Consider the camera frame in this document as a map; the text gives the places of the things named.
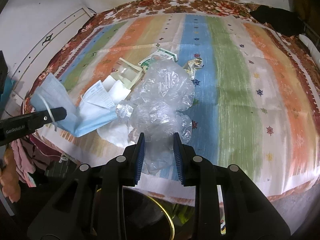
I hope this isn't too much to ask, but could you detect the blue surgical face mask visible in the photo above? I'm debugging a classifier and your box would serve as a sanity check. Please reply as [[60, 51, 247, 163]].
[[30, 74, 117, 137]]

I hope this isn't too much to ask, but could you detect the clear plastic bag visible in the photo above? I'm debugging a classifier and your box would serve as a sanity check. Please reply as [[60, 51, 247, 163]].
[[116, 60, 195, 175]]

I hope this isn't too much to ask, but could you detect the gold rimmed trash bin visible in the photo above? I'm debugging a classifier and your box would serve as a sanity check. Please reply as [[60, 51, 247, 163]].
[[123, 188, 195, 239]]

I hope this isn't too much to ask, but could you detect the pink clothes pile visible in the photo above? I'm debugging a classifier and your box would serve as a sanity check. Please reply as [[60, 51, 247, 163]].
[[1, 139, 36, 203]]

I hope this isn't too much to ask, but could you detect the crumpled white tissue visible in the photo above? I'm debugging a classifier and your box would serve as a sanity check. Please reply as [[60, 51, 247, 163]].
[[97, 121, 135, 148]]

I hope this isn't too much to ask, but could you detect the white folded napkin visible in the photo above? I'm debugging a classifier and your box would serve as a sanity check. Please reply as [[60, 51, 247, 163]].
[[102, 75, 131, 105]]

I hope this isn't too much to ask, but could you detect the white printed paper leaflet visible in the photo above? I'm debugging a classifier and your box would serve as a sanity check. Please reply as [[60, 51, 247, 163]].
[[79, 80, 115, 109]]

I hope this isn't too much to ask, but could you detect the colourful striped bed mat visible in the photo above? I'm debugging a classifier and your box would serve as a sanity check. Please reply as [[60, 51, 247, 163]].
[[33, 14, 319, 199]]

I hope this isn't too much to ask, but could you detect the cream snack wrapper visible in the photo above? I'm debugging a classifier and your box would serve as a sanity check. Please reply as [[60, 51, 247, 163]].
[[111, 57, 144, 89]]

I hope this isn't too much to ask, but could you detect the gold foil wrapper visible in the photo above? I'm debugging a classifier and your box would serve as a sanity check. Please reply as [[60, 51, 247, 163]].
[[183, 57, 204, 80]]

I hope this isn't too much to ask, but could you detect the green white medicine box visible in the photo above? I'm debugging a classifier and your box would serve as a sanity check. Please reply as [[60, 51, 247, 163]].
[[138, 48, 178, 72]]

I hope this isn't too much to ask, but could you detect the floral brown blanket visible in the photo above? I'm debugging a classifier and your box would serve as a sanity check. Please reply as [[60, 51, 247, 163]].
[[21, 0, 319, 117]]

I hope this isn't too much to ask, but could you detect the black cloth on bed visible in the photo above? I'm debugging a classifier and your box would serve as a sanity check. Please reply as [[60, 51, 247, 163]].
[[249, 5, 304, 36]]

